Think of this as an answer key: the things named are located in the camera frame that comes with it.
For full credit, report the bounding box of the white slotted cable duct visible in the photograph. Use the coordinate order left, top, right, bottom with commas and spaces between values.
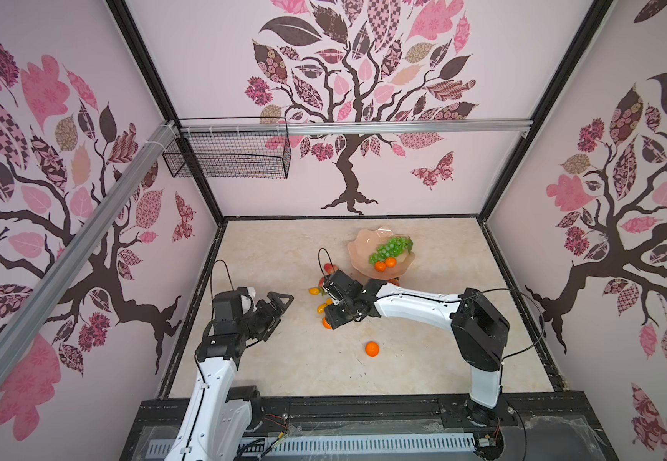
135, 430, 477, 460

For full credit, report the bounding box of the back aluminium rail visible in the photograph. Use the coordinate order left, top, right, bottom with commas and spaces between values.
181, 119, 533, 136

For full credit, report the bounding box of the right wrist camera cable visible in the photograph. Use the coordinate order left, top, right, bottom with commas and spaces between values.
317, 247, 337, 280

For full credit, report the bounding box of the black base frame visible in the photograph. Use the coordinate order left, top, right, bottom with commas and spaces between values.
118, 391, 619, 461

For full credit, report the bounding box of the lone orange front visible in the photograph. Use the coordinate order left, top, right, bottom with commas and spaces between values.
365, 341, 381, 357

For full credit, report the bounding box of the top red strawberry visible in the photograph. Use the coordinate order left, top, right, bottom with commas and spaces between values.
324, 263, 337, 275

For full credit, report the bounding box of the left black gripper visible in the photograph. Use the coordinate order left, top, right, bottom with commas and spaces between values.
237, 292, 294, 341

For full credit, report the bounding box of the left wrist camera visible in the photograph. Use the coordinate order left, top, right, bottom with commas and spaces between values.
237, 286, 256, 314

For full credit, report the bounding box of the left aluminium rail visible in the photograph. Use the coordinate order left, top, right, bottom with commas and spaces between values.
0, 120, 177, 386

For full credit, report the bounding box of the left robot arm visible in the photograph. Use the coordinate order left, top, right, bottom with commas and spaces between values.
166, 286, 294, 460

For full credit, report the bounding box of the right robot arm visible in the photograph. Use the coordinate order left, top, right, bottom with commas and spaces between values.
322, 271, 510, 428

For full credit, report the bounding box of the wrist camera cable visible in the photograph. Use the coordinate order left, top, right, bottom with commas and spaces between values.
317, 247, 337, 280
209, 258, 237, 301

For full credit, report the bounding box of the aluminium rail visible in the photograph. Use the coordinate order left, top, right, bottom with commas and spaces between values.
181, 119, 533, 136
0, 120, 177, 386

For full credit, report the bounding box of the pink leaf-shaped bowl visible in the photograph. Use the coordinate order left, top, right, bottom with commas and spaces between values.
347, 228, 415, 280

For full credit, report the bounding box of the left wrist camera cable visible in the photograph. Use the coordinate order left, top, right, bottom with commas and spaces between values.
209, 258, 237, 301

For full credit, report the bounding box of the black wire basket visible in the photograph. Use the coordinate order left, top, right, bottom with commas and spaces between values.
162, 115, 292, 180

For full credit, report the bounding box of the green grape bunch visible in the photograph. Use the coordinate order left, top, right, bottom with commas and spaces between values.
369, 236, 413, 266

